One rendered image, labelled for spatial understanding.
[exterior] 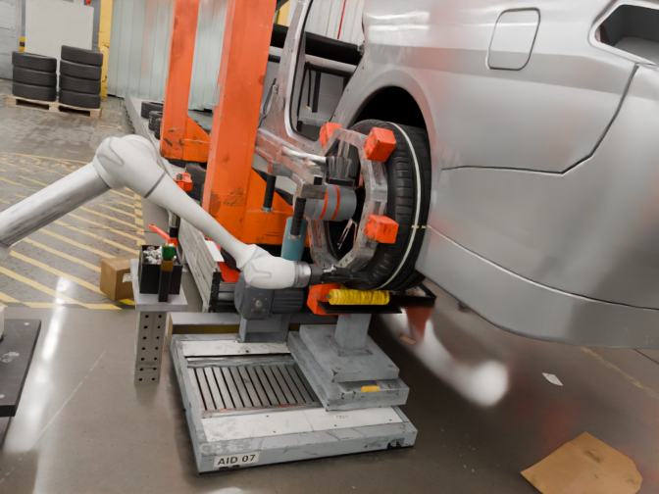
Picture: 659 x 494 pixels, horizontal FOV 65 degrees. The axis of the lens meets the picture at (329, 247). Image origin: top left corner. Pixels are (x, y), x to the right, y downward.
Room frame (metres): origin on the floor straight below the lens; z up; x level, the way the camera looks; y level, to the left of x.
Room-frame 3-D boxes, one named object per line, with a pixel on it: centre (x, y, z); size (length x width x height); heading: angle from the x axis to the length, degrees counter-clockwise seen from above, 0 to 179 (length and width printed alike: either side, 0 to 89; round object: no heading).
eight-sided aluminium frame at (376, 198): (1.95, -0.01, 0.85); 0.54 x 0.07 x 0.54; 26
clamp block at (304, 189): (1.71, 0.10, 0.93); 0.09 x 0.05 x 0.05; 116
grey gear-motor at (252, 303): (2.21, 0.17, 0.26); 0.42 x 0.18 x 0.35; 116
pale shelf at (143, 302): (1.81, 0.62, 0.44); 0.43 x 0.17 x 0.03; 26
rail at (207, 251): (3.41, 1.03, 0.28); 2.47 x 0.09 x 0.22; 26
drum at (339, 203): (1.92, 0.05, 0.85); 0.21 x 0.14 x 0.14; 116
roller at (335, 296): (1.89, -0.15, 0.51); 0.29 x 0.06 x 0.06; 116
